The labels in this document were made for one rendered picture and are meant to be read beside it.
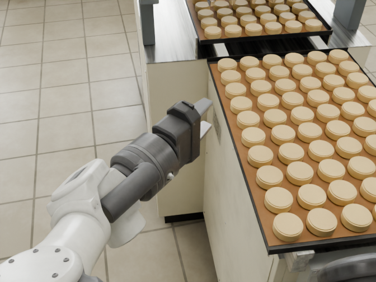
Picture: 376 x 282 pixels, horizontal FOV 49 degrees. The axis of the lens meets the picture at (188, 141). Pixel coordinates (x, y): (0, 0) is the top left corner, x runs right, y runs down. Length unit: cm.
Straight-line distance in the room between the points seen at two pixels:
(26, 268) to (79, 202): 17
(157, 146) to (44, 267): 31
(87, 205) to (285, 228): 35
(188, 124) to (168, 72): 63
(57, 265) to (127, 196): 22
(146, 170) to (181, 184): 105
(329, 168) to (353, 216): 11
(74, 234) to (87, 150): 175
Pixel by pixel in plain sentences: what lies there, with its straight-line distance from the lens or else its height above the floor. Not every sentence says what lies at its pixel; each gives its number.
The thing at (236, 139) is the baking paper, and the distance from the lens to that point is 89.
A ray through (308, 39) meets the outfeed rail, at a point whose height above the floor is 89.
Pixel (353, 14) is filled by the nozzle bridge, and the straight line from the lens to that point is 150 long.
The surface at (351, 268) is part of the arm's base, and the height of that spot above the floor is 124.
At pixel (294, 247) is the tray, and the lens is 72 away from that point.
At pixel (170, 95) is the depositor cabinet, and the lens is 133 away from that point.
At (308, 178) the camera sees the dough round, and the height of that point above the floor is 92.
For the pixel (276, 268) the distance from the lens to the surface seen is 83.
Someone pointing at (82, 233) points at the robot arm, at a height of 111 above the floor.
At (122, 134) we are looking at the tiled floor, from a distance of 229.
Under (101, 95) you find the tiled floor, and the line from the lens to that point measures 259.
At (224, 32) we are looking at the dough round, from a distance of 129.
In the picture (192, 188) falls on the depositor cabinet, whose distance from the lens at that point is 166.
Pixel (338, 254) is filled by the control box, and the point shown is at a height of 84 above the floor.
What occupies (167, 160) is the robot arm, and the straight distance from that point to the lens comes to 63.
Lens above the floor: 150
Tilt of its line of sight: 43 degrees down
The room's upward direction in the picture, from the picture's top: straight up
